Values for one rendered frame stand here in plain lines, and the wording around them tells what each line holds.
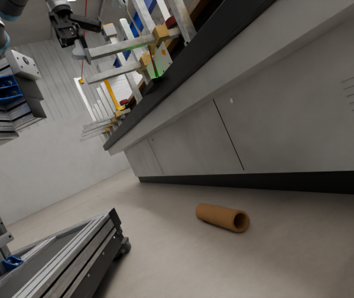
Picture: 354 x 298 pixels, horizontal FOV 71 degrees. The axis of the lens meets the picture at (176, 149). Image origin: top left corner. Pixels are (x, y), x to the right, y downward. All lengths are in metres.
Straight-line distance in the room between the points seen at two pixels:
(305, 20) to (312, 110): 0.37
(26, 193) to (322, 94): 8.38
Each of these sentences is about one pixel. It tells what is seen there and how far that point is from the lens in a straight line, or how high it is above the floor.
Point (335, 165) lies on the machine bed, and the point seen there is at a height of 0.12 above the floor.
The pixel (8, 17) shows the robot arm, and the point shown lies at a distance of 1.22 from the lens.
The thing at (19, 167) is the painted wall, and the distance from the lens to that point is 8.77.
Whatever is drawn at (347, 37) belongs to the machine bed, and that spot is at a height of 0.48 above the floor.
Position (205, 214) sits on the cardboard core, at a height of 0.06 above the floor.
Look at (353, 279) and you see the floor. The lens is 0.70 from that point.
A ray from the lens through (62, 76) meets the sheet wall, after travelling 9.38.
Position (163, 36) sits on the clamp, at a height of 0.82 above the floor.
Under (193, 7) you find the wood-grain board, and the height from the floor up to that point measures 0.88.
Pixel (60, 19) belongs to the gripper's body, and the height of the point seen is 0.99.
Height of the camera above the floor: 0.44
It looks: 3 degrees down
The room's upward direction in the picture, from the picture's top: 24 degrees counter-clockwise
